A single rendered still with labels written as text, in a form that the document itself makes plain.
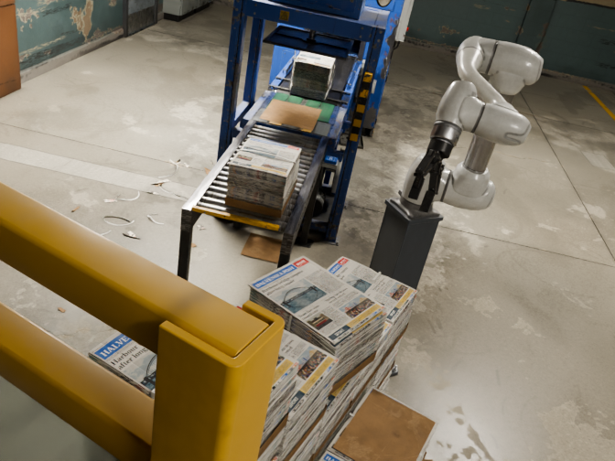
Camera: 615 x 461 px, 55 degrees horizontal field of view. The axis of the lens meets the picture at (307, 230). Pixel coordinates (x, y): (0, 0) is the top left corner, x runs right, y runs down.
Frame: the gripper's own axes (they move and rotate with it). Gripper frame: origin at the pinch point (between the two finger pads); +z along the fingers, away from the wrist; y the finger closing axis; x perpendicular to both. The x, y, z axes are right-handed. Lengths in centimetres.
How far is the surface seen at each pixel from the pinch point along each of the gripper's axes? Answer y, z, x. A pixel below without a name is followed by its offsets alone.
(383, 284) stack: 63, 24, 24
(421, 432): 48, 71, -15
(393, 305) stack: 56, 32, 14
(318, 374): -20, 59, 2
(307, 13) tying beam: 104, -118, 147
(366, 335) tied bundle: 7.7, 45.0, 3.4
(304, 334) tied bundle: -7, 52, 17
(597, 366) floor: 239, 16, -60
